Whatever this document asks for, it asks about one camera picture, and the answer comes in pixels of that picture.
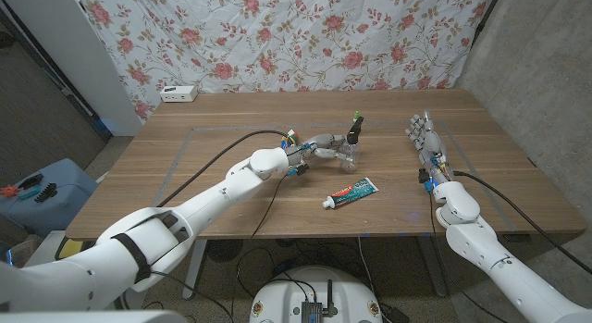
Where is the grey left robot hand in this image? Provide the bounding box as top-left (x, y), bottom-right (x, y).
top-left (282, 132), bottom-right (356, 172)

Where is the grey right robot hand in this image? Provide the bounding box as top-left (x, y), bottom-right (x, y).
top-left (405, 110), bottom-right (453, 185)

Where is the clear dispenser bottle black pump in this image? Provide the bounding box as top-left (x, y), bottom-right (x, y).
top-left (336, 115), bottom-right (365, 174)

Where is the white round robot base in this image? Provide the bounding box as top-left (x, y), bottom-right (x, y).
top-left (249, 266), bottom-right (384, 323)

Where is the toothpaste tube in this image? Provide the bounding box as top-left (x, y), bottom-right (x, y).
top-left (322, 177), bottom-right (379, 210)

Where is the floral backdrop cloth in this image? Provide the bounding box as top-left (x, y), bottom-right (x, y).
top-left (76, 0), bottom-right (494, 123)

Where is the grey table leg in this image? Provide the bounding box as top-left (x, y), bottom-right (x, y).
top-left (415, 234), bottom-right (449, 299)

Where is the black backdrop stand pole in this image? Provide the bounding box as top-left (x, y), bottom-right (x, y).
top-left (470, 0), bottom-right (504, 49)

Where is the white power strip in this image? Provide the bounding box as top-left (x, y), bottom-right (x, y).
top-left (159, 85), bottom-right (199, 104)

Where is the black radio box with antenna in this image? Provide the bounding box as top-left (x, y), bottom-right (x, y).
top-left (301, 280), bottom-right (339, 323)

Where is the black power adapter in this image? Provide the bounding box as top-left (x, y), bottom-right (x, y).
top-left (378, 303), bottom-right (411, 323)

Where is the white table leg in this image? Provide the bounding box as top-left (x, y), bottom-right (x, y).
top-left (182, 239), bottom-right (208, 300)

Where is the yellow black floor mat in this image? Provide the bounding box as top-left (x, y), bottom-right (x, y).
top-left (54, 237), bottom-right (101, 262)

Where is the blue storage bin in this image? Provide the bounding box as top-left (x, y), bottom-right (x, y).
top-left (0, 157), bottom-right (99, 239)

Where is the black toothed comb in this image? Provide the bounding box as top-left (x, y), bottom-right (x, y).
top-left (34, 182), bottom-right (59, 204)

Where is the white robot torso shell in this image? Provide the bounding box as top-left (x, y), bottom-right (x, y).
top-left (0, 308), bottom-right (189, 323)

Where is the black plastic clip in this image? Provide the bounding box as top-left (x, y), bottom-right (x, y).
top-left (18, 173), bottom-right (45, 191)

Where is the teal plastic tool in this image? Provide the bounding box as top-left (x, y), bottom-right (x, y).
top-left (18, 186), bottom-right (42, 202)

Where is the thin black left wrist cable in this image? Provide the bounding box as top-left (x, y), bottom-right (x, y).
top-left (251, 172), bottom-right (290, 240)

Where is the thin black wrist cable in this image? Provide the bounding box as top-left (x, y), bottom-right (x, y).
top-left (427, 188), bottom-right (510, 323)
top-left (251, 172), bottom-right (290, 240)

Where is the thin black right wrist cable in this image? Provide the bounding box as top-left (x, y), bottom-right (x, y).
top-left (427, 188), bottom-right (510, 323)

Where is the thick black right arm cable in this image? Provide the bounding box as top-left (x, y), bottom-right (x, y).
top-left (452, 169), bottom-right (592, 276)

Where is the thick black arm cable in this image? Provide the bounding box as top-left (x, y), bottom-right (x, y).
top-left (156, 130), bottom-right (288, 208)
top-left (452, 169), bottom-right (592, 276)

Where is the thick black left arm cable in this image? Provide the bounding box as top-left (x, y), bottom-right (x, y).
top-left (156, 130), bottom-right (288, 208)

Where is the black floor cable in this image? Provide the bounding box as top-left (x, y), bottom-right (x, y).
top-left (358, 237), bottom-right (388, 315)
top-left (234, 246), bottom-right (302, 323)

